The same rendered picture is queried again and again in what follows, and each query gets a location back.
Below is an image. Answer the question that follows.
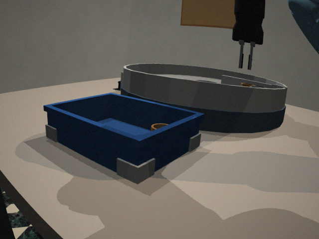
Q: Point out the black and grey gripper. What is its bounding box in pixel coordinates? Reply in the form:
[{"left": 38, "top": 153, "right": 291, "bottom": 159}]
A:
[{"left": 232, "top": 0, "right": 265, "bottom": 70}]

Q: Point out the blue plastic crate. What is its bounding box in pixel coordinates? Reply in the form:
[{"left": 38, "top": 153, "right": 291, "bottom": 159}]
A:
[{"left": 43, "top": 93, "right": 205, "bottom": 184}]

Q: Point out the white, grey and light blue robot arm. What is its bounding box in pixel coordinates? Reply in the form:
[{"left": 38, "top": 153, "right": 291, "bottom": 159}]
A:
[{"left": 288, "top": 0, "right": 319, "bottom": 54}]

